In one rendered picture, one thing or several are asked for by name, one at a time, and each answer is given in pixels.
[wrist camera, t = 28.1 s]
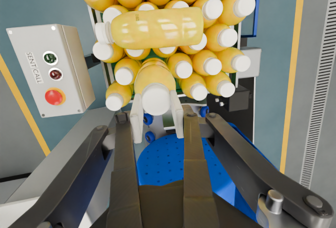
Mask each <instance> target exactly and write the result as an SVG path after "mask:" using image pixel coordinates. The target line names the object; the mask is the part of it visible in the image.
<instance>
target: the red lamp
mask: <svg viewBox="0 0 336 228"><path fill-rule="evenodd" d="M49 76H50V77H51V78H52V79H53V80H58V79H60V78H61V73H60V72H59V71H58V70H56V69H53V70H51V71H50V72H49Z"/></svg>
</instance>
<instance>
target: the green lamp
mask: <svg viewBox="0 0 336 228"><path fill-rule="evenodd" d="M43 59H44V61H45V62H46V63H48V64H53V63H54V62H55V61H56V57H55V56H54V55H53V54H52V53H46V54H45V55H44V56H43Z"/></svg>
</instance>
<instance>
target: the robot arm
mask: <svg viewBox="0 0 336 228"><path fill-rule="evenodd" d="M170 100H171V112H172V117H173V121H174V126H175V130H176V135H177V138H179V139H181V138H184V160H183V180H176V181H173V182H171V183H168V184H165V185H161V186H160V185H148V184H144V185H140V184H139V177H138V170H137V162H136V155H135V148H134V143H135V144H138V143H141V142H142V134H143V118H144V112H143V106H142V97H141V94H140V93H136V94H135V96H134V100H133V104H132V108H131V110H129V111H124V112H119V113H116V114H115V115H114V119H115V123H116V124H115V127H112V128H108V126H107V125H99V126H97V127H95V128H94V129H93V130H92V131H91V132H90V134H89V135H88V136H87V137H86V139H85V140H84V141H83V142H82V144H81V145H80V146H79V148H78V149H77V150H76V151H75V153H74V154H73V155H72V157H71V158H70V159H69V160H68V162H67V163H66V164H65V165H64V167H63V168H62V169H61V171H60V172H59V173H58V174H57V176H56V177H55V178H54V180H53V181H52V182H51V183H50V185H49V186H48V187H47V188H46V190H45V191H44V192H43V194H42V195H41V196H40V197H39V199H38V200H37V201H36V203H35V204H34V205H33V206H32V207H31V208H29V209H28V210H27V211H26V212H25V213H24V214H23V215H21V216H20V217H19V218H18V219H17V220H16V221H15V222H13V223H12V224H11V225H10V226H9V227H8V228H79V226H80V224H81V221H82V219H83V217H84V215H85V213H86V210H87V208H88V206H89V204H90V201H91V199H92V197H93V195H94V193H95V190H96V188H97V186H98V184H99V181H100V179H101V177H102V175H103V173H104V170H105V168H106V166H107V164H108V161H109V159H110V157H111V155H112V153H113V149H114V167H113V171H112V172H111V180H110V195H109V207H108V208H107V209H106V210H105V211H104V213H103V214H102V215H101V216H100V217H99V218H98V219H97V220H96V221H95V222H94V223H93V224H92V225H91V226H90V227H89V228H329V226H330V223H331V221H332V218H333V215H334V210H333V207H332V206H331V205H330V204H329V203H328V201H326V200H325V199H324V198H322V197H321V196H319V195H318V194H316V193H314V192H313V191H311V190H309V189H308V188H306V187H304V186H303V185H301V184H299V183H298V182H296V181H294V180H293V179H291V178H289V177H288V176H286V175H284V174H283V173H281V172H279V171H278V170H277V169H276V168H275V167H274V166H273V165H272V164H271V163H270V162H269V161H268V160H267V159H265V158H264V157H263V156H262V155H261V154H260V153H259V152H258V151H257V150H256V149H255V148H254V147H253V146H252V145H251V144H250V143H248V142H247V141H246V140H245V139H244V138H243V137H242V136H241V135H240V134H239V133H238V132H237V131H236V130H235V129H234V128H233V127H232V126H230V125H229V124H228V123H227V122H226V121H225V120H224V119H223V118H222V117H221V116H220V115H219V114H217V113H214V112H212V113H207V114H206V115H205V117H199V116H198V115H197V113H195V112H194V111H193V110H192V107H191V106H190V105H189V104H183V105H181V103H180V100H179V98H178V95H177V92H176V91H175V90H170ZM202 138H205V140H206V141H207V143H208V144H209V146H210V148H211V149H212V151H213V152H214V154H215V155H216V157H217V158H218V160H219V161H220V163H221V164H222V166H223V167H224V169H225V170H226V172H227V173H228V175H229V177H230V178H231V180H232V181H233V183H234V184H235V186H236V187H237V189H238V190H239V192H240V193H241V195H242V196H243V198H244V199H245V201H246V202H247V204H248V205H249V207H250V208H251V209H252V210H253V212H254V213H255V214H256V220H257V222H258V223H257V222H255V221H254V220H252V219H251V218H250V217H248V216H247V215H245V214H244V213H243V212H241V211H240V210H238V209H237V208H236V207H234V206H233V205H231V204H230V203H229V202H227V201H226V200H224V199H223V198H222V197H220V196H219V195H217V194H216V193H215V192H213V190H212V185H211V179H210V174H209V169H208V163H207V160H206V159H205V154H204V148H203V142H202Z"/></svg>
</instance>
